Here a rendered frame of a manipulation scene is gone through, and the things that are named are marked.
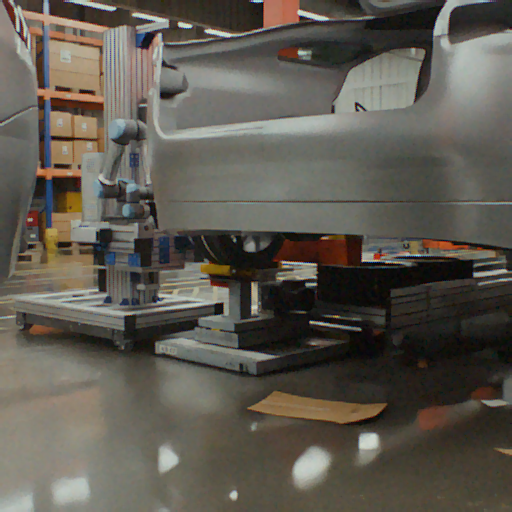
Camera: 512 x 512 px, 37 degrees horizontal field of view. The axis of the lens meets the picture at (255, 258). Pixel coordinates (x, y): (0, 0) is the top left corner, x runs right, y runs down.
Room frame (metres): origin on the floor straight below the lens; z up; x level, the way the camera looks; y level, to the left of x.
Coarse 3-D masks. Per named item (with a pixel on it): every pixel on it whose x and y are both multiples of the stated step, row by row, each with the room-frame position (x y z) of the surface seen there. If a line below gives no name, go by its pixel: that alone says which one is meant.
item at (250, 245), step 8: (232, 240) 4.30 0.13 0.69; (240, 240) 4.62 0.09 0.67; (248, 240) 4.67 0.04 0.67; (256, 240) 4.63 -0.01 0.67; (264, 240) 4.59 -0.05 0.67; (272, 240) 4.54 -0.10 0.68; (240, 248) 4.61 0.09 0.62; (248, 248) 4.57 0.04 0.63; (256, 248) 4.53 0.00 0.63; (264, 248) 4.49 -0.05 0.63
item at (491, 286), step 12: (480, 276) 5.29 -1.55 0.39; (492, 276) 5.37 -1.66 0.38; (504, 276) 5.50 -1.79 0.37; (396, 288) 4.55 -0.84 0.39; (408, 288) 4.60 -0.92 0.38; (420, 288) 4.69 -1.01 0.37; (432, 288) 4.80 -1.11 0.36; (444, 288) 4.90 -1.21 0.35; (456, 288) 5.02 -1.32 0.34; (468, 288) 5.12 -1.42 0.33; (480, 288) 5.24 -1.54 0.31; (492, 288) 5.37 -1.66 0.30; (504, 288) 5.50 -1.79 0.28; (396, 300) 4.50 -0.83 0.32; (408, 300) 4.59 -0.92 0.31; (420, 300) 4.70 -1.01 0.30; (432, 300) 4.79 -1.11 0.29; (444, 300) 4.90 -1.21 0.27
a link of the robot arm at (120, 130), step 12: (120, 120) 4.49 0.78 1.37; (132, 120) 4.54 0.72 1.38; (108, 132) 4.53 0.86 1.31; (120, 132) 4.47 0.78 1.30; (132, 132) 4.51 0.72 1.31; (120, 144) 4.52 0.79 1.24; (108, 156) 4.60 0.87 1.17; (120, 156) 4.59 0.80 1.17; (108, 168) 4.62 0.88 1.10; (96, 180) 4.67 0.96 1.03; (108, 180) 4.65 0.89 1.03; (96, 192) 4.69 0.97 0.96; (108, 192) 4.68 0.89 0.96
